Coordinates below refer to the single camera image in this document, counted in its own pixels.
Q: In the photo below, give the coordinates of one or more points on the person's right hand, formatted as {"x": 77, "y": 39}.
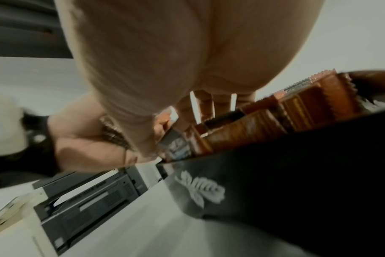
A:
{"x": 179, "y": 50}

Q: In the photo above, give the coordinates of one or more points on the person's left hand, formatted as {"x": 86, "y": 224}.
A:
{"x": 84, "y": 150}

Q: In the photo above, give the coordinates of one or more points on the pile of orange coffee sachets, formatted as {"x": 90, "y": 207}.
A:
{"x": 243, "y": 130}
{"x": 322, "y": 100}

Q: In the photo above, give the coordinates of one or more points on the black tray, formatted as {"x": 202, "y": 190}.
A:
{"x": 291, "y": 188}

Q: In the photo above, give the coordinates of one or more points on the grey appliance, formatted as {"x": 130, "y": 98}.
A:
{"x": 84, "y": 208}

